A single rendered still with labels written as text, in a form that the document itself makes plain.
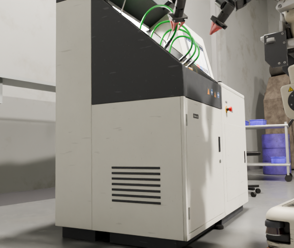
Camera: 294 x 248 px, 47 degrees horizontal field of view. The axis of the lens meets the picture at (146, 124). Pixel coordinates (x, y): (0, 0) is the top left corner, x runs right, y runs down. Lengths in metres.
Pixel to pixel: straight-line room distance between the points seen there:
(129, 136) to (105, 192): 0.35
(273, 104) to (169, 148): 7.12
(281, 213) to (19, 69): 3.09
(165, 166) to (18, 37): 2.64
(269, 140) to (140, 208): 5.47
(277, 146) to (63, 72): 5.49
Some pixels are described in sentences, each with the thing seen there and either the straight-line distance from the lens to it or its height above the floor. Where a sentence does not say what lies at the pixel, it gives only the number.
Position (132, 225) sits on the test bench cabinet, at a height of 0.12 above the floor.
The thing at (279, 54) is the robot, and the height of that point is 0.94.
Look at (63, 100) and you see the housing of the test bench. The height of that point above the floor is 0.83.
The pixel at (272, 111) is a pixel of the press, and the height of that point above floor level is 1.40.
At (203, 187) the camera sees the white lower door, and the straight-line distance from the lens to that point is 1.96.
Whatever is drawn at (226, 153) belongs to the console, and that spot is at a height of 0.49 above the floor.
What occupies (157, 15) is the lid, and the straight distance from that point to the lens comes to 2.67.
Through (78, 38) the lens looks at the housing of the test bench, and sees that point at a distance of 2.18.
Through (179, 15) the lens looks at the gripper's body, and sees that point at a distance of 2.02.
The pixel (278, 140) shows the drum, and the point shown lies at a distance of 7.10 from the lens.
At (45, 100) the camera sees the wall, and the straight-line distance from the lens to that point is 4.01.
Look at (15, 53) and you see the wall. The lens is 3.91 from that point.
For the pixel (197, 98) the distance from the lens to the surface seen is 1.92.
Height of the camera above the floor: 0.52
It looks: 4 degrees up
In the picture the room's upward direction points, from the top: 1 degrees counter-clockwise
